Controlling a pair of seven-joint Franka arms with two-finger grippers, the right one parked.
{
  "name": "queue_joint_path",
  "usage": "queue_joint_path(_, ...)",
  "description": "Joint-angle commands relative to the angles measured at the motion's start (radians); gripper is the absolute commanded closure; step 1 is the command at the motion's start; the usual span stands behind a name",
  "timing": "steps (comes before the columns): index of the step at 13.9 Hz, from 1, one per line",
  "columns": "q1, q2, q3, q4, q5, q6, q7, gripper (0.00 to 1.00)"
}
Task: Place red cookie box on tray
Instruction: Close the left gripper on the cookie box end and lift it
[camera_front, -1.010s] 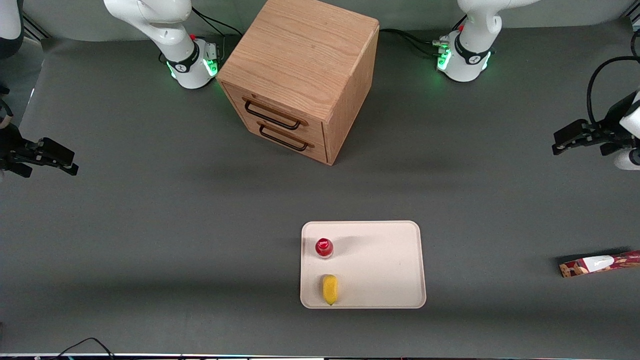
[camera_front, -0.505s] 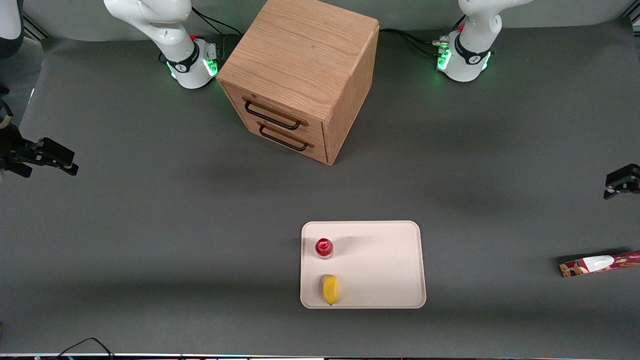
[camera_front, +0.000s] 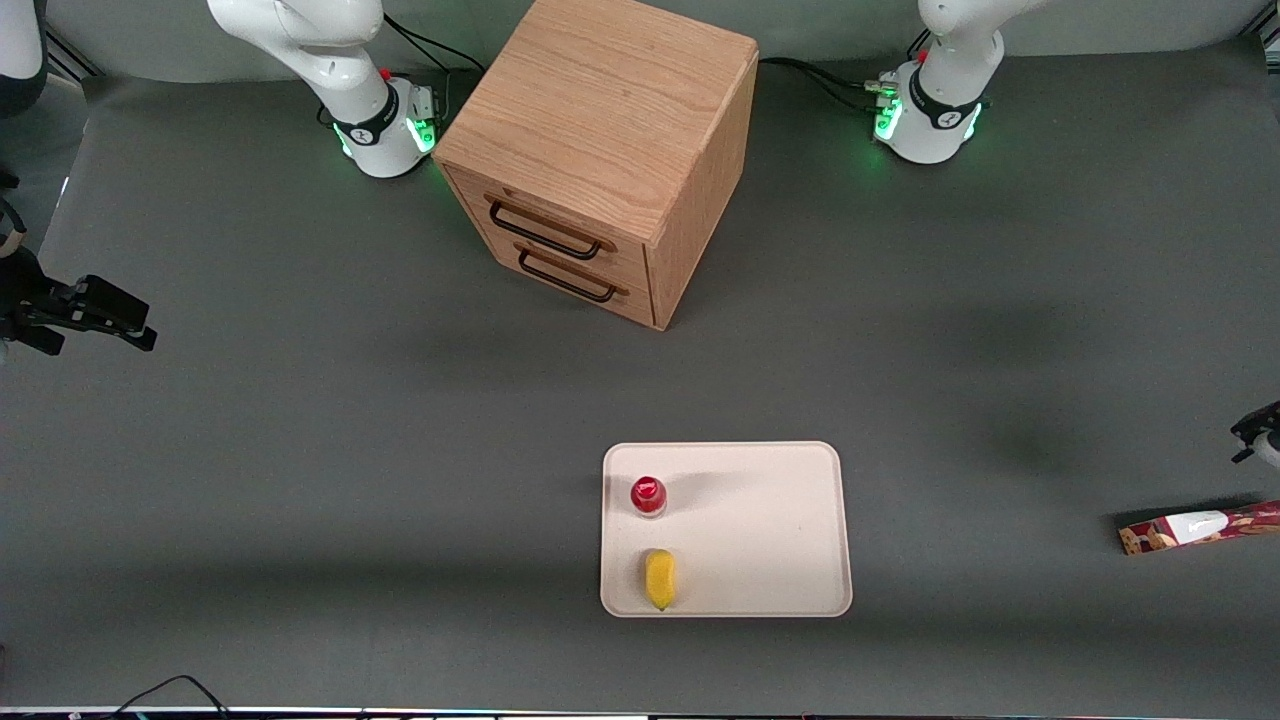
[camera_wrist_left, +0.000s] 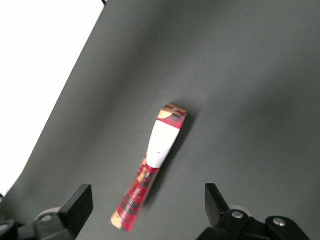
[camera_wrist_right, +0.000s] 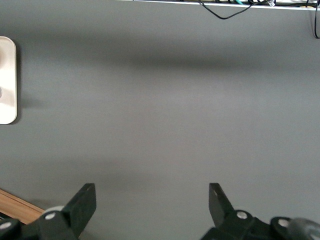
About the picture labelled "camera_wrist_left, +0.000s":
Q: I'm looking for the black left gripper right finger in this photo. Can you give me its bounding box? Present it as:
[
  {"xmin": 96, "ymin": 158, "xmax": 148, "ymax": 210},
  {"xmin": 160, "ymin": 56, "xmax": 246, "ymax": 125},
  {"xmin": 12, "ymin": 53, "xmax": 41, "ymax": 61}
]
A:
[{"xmin": 197, "ymin": 183, "xmax": 310, "ymax": 240}]

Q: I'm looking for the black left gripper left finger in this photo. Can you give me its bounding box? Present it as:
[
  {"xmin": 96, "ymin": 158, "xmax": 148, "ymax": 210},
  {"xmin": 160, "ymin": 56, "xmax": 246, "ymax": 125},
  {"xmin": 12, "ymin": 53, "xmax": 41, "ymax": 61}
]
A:
[{"xmin": 33, "ymin": 184, "xmax": 94, "ymax": 240}]

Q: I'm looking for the red cookie box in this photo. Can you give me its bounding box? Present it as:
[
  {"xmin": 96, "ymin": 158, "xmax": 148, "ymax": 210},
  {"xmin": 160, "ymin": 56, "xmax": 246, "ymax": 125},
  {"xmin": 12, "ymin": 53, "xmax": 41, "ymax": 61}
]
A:
[{"xmin": 110, "ymin": 102, "xmax": 188, "ymax": 235}]

